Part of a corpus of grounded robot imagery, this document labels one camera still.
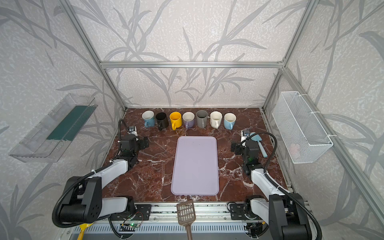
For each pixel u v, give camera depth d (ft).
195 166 2.91
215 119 3.34
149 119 3.34
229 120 3.32
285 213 1.36
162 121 3.43
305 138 1.98
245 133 2.47
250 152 2.14
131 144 2.27
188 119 3.55
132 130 2.57
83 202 1.37
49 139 2.11
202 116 3.34
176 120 3.36
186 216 2.32
